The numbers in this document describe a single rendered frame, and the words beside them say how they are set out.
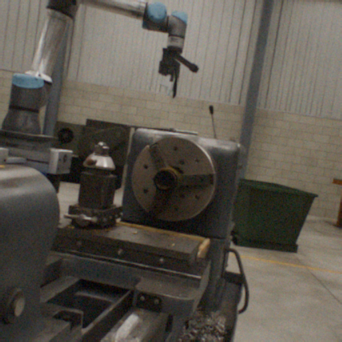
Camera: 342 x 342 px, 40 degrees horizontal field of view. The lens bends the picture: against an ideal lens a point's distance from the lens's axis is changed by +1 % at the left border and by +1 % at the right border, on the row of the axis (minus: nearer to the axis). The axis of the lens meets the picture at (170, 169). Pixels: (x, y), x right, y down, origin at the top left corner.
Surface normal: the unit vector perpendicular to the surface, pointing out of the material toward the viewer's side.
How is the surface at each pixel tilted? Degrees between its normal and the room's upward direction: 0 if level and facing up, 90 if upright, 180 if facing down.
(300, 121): 90
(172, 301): 89
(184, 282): 88
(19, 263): 97
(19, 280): 98
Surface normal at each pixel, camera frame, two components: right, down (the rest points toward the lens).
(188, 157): -0.21, 0.02
